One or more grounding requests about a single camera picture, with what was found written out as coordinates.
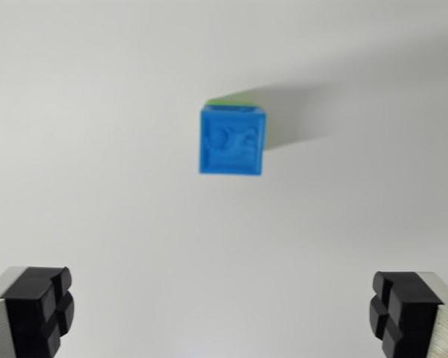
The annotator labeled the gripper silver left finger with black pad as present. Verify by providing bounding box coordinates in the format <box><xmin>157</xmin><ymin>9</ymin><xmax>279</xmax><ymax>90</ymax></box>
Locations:
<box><xmin>0</xmin><ymin>266</ymin><xmax>75</xmax><ymax>358</ymax></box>

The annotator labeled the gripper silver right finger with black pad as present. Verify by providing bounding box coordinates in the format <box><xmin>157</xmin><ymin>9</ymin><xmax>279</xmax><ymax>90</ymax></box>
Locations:
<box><xmin>368</xmin><ymin>271</ymin><xmax>448</xmax><ymax>358</ymax></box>

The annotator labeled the blue embossed rubber cube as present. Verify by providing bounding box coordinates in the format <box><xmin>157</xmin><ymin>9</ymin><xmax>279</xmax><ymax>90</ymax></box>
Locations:
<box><xmin>198</xmin><ymin>104</ymin><xmax>267</xmax><ymax>177</ymax></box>

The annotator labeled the green rubber cube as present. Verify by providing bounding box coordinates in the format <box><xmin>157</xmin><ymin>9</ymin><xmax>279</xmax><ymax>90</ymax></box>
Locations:
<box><xmin>206</xmin><ymin>95</ymin><xmax>270</xmax><ymax>154</ymax></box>

